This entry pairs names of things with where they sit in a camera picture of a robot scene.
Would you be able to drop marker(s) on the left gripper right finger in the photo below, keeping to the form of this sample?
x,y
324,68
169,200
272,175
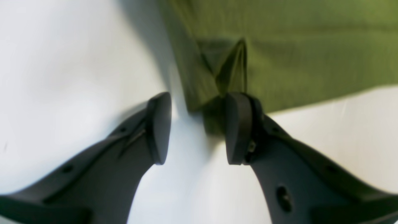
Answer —
x,y
300,185

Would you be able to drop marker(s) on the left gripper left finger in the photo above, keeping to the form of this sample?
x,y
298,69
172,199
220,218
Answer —
x,y
98,185

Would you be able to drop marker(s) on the olive green T-shirt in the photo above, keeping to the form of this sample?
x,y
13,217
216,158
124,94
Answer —
x,y
286,53

